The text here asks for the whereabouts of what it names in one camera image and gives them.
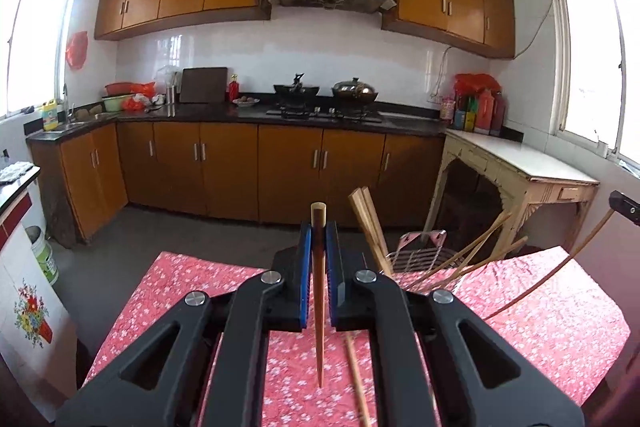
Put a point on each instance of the black wok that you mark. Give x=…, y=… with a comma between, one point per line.
x=295, y=92

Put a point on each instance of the cream wooden side table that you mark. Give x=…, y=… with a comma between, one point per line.
x=525, y=167

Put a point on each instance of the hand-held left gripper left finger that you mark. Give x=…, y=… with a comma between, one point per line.
x=303, y=287

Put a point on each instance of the steel sink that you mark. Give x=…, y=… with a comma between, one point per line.
x=75, y=125

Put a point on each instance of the red floral tablecloth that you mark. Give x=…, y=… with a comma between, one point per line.
x=525, y=347

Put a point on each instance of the wok with steel lid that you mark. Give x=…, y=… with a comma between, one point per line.
x=355, y=91

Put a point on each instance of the tiled counter with flower decal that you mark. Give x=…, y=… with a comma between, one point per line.
x=25, y=257

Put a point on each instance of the wide sliding window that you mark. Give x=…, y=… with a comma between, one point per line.
x=590, y=57

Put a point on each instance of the dark cutting board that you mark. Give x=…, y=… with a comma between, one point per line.
x=202, y=86

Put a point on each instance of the small red bottle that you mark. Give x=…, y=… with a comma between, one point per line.
x=233, y=92

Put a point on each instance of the black kitchen countertop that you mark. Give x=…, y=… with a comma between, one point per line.
x=210, y=113

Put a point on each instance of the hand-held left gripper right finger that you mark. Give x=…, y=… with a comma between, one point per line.
x=334, y=297

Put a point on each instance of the narrow kitchen window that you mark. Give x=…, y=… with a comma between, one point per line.
x=40, y=37

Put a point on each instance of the steel canister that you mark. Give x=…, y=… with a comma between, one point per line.
x=172, y=96

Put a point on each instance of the orange-red sauce bottle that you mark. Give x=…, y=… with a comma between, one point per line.
x=484, y=114

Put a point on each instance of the white cloth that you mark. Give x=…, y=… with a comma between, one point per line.
x=15, y=172

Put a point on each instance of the hanging red plastic bag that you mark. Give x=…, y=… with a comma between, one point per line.
x=77, y=52

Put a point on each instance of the small plate with food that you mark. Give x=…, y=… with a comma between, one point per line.
x=246, y=102

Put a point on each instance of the steel faucet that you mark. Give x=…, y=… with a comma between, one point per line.
x=65, y=102

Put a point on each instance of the black gas stove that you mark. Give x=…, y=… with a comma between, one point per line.
x=325, y=114

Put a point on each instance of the wooden base cabinets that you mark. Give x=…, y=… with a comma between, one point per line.
x=290, y=172

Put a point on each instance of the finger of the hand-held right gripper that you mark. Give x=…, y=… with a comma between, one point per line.
x=627, y=206

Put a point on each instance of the dark red sauce bottle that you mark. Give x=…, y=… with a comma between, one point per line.
x=499, y=117

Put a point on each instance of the pink jar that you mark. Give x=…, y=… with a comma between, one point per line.
x=447, y=109

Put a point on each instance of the yellow dish soap bottle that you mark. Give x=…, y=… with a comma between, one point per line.
x=50, y=119

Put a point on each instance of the white plastic bucket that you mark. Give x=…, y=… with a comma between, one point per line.
x=44, y=262

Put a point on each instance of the green basin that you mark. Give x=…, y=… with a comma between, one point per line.
x=115, y=103

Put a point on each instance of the small white bowl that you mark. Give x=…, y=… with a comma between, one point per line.
x=159, y=99

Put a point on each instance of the red basin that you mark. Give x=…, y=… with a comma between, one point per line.
x=117, y=88

